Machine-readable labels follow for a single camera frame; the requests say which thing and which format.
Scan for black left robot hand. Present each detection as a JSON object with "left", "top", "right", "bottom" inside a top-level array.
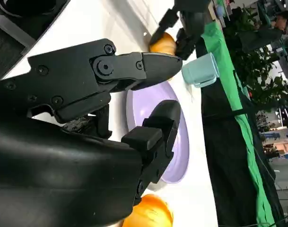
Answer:
[{"left": 149, "top": 0, "right": 213, "bottom": 61}]

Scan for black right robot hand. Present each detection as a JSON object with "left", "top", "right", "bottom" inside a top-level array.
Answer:
[{"left": 0, "top": 38, "right": 183, "bottom": 227}]

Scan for orange white toy bread roll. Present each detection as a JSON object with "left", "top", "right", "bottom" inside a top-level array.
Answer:
[
  {"left": 149, "top": 32, "right": 177, "bottom": 57},
  {"left": 122, "top": 193, "right": 175, "bottom": 227}
]

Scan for pale green mug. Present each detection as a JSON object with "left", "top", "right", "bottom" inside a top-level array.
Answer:
[{"left": 181, "top": 52, "right": 220, "bottom": 88}]

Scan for green leafy plants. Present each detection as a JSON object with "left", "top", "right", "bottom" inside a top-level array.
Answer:
[{"left": 223, "top": 3, "right": 288, "bottom": 113}]

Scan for lilac plate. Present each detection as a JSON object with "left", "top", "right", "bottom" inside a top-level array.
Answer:
[{"left": 125, "top": 81, "right": 190, "bottom": 185}]

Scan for person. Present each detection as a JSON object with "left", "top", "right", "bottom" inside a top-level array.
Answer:
[{"left": 273, "top": 10, "right": 288, "bottom": 32}]

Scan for green cloth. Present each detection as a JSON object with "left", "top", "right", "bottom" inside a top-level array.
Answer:
[{"left": 200, "top": 22, "right": 284, "bottom": 227}]

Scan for black table skirt cloth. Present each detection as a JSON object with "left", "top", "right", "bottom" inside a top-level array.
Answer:
[{"left": 196, "top": 36, "right": 288, "bottom": 227}]

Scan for black grey robot torso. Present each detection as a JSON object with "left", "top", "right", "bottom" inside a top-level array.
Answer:
[{"left": 0, "top": 0, "right": 71, "bottom": 81}]

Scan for blue white exhibition booth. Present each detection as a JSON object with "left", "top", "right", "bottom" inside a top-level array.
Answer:
[{"left": 259, "top": 126, "right": 288, "bottom": 164}]

